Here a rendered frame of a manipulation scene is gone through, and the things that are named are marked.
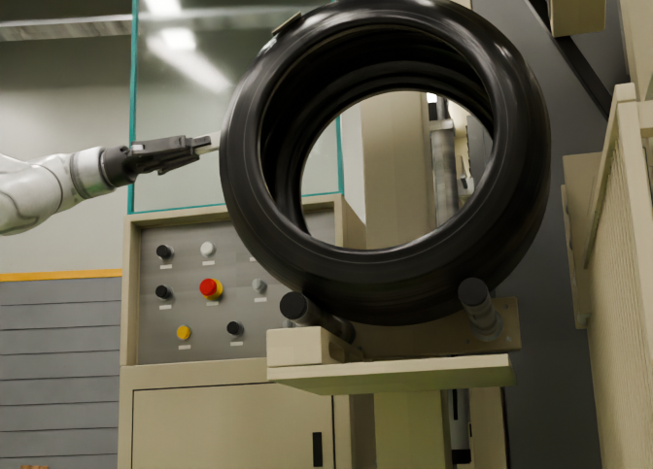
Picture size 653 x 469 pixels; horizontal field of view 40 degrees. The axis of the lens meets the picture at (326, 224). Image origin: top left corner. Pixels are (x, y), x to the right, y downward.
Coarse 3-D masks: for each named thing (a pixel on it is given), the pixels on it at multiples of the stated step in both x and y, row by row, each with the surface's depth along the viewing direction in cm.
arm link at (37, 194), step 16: (0, 160) 152; (16, 160) 154; (0, 176) 148; (16, 176) 149; (32, 176) 153; (48, 176) 157; (0, 192) 145; (16, 192) 147; (32, 192) 150; (48, 192) 154; (0, 208) 145; (16, 208) 146; (32, 208) 149; (48, 208) 154; (0, 224) 146; (16, 224) 148; (32, 224) 152
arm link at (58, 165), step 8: (32, 160) 165; (40, 160) 163; (48, 160) 163; (56, 160) 164; (64, 160) 165; (48, 168) 160; (56, 168) 162; (64, 168) 164; (56, 176) 160; (64, 176) 163; (64, 184) 162; (72, 184) 164; (64, 192) 162; (72, 192) 164; (64, 200) 162; (72, 200) 165; (80, 200) 167; (64, 208) 165
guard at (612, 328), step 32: (608, 128) 96; (608, 160) 103; (640, 160) 84; (608, 192) 110; (640, 192) 84; (608, 224) 113; (640, 224) 83; (608, 256) 117; (640, 256) 82; (608, 288) 122; (640, 288) 82; (608, 320) 127; (640, 320) 91; (608, 352) 132; (640, 352) 94; (608, 384) 136; (640, 384) 96; (608, 416) 143; (640, 416) 98; (608, 448) 151; (640, 448) 100
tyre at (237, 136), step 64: (384, 0) 150; (448, 0) 151; (256, 64) 153; (320, 64) 172; (384, 64) 175; (448, 64) 171; (512, 64) 143; (256, 128) 148; (320, 128) 176; (512, 128) 139; (256, 192) 146; (512, 192) 137; (256, 256) 148; (320, 256) 141; (384, 256) 138; (448, 256) 137; (512, 256) 146; (384, 320) 152
